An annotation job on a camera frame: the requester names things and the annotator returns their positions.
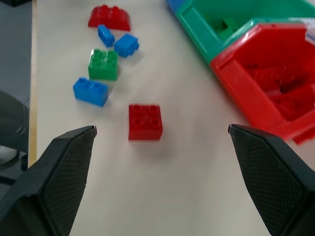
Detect blue square building block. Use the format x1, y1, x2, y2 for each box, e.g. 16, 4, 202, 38
113, 33, 139, 59

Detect green blocks in bin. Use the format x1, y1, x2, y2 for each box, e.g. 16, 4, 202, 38
212, 18, 239, 41

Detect red plastic bin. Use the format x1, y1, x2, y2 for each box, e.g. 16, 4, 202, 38
210, 23, 315, 145

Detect dark chair base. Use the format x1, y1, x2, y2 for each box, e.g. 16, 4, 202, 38
0, 90, 31, 185

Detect green plastic bin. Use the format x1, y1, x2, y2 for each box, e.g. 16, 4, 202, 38
175, 0, 315, 70

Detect long blue building block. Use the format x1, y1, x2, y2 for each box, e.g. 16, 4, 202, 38
72, 77, 110, 108

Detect red square building block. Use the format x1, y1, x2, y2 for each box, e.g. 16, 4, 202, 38
128, 104, 163, 141

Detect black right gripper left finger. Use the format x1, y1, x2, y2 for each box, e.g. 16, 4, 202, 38
0, 125, 97, 236

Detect small blue building block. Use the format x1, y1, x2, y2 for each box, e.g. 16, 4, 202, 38
97, 24, 115, 48

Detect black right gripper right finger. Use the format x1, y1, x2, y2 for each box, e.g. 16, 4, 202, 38
228, 124, 315, 236

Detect red arched building block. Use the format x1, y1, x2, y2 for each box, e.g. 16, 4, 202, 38
88, 5, 131, 32

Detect green square building block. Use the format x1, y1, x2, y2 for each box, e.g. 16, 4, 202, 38
88, 49, 119, 81

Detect red blocks in bin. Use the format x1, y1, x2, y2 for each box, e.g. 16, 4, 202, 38
245, 63, 315, 121

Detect white shoe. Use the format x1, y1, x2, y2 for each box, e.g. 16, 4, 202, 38
0, 144, 20, 165

